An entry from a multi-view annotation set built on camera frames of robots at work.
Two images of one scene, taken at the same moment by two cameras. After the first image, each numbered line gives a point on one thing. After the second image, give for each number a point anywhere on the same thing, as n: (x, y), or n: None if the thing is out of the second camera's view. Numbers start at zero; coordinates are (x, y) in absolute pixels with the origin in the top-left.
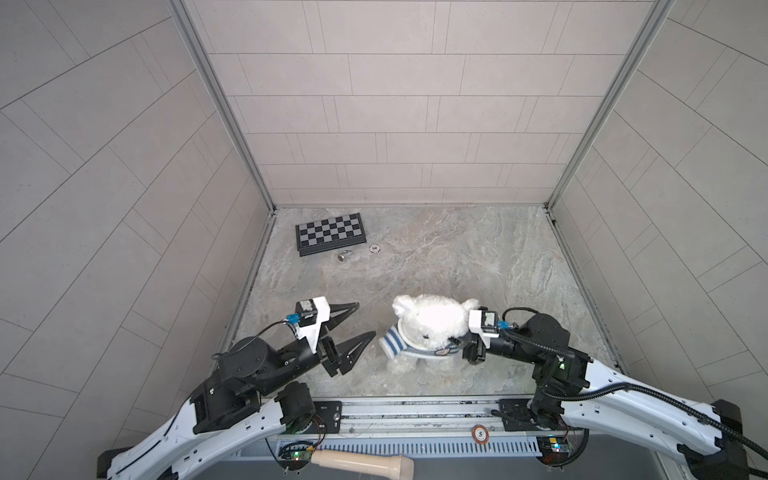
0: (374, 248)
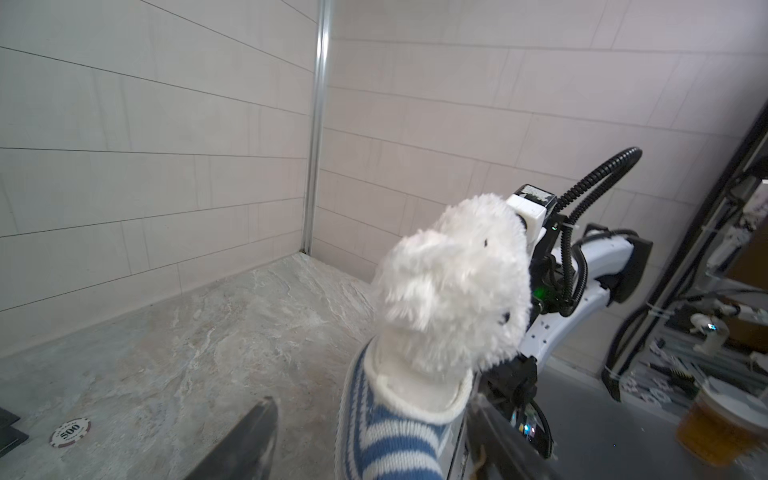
0: (70, 432)
